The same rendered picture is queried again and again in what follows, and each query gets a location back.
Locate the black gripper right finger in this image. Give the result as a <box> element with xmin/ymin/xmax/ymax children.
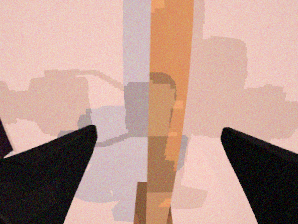
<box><xmin>220</xmin><ymin>128</ymin><xmax>298</xmax><ymax>224</ymax></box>

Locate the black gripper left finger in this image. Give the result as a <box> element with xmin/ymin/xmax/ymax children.
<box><xmin>0</xmin><ymin>124</ymin><xmax>97</xmax><ymax>224</ymax></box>

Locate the long wooden rail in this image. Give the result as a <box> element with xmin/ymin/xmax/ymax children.
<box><xmin>146</xmin><ymin>0</ymin><xmax>194</xmax><ymax>224</ymax></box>

